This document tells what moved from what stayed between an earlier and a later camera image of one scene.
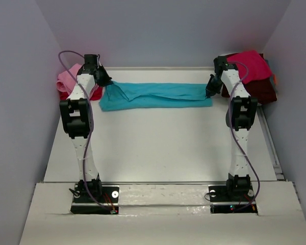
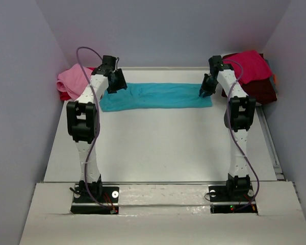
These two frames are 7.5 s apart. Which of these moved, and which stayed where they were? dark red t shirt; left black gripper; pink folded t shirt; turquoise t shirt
Moved: left black gripper
Stayed: dark red t shirt; turquoise t shirt; pink folded t shirt
